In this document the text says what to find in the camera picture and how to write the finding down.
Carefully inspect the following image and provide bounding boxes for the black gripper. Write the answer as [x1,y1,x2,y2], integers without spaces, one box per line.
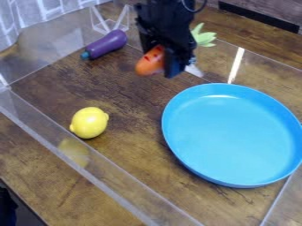
[136,0,197,79]

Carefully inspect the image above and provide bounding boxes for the orange toy carrot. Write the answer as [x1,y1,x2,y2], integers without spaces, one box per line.
[136,23,217,78]

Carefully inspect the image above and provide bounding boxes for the purple toy eggplant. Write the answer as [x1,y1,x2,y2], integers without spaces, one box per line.
[81,29,128,59]

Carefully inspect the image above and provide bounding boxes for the dark baseboard strip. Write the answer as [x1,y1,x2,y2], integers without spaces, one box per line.
[218,1,300,34]

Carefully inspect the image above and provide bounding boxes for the yellow toy lemon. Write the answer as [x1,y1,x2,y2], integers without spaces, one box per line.
[70,107,109,139]

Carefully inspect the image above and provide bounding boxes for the blue plastic plate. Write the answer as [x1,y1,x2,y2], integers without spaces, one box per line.
[162,83,302,188]

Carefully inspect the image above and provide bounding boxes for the white patterned curtain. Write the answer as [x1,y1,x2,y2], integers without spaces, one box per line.
[0,0,111,52]

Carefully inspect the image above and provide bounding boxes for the clear acrylic enclosure wall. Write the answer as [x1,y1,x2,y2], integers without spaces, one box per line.
[0,0,302,226]

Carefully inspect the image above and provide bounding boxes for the black cable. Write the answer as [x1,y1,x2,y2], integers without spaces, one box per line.
[181,0,209,14]

